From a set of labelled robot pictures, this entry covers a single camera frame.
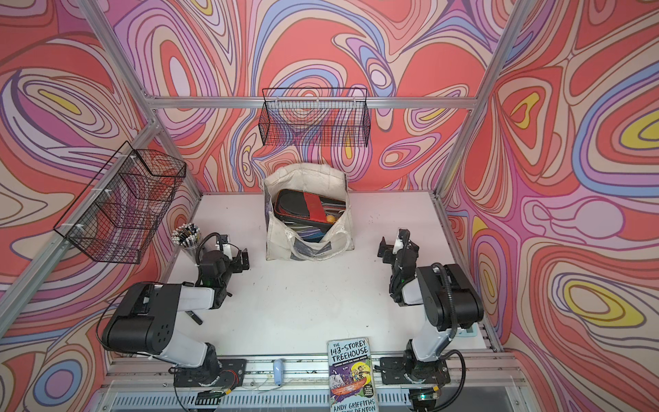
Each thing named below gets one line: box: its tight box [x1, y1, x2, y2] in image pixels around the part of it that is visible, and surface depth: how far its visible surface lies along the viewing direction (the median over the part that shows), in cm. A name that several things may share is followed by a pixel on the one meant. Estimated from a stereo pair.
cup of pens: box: [171, 222, 202, 266], surface depth 86 cm
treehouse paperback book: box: [326, 337, 379, 412], surface depth 72 cm
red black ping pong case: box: [273, 188, 346, 225], surface depth 93 cm
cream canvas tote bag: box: [263, 163, 356, 261], surface depth 90 cm
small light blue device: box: [272, 358, 285, 387], surface depth 73 cm
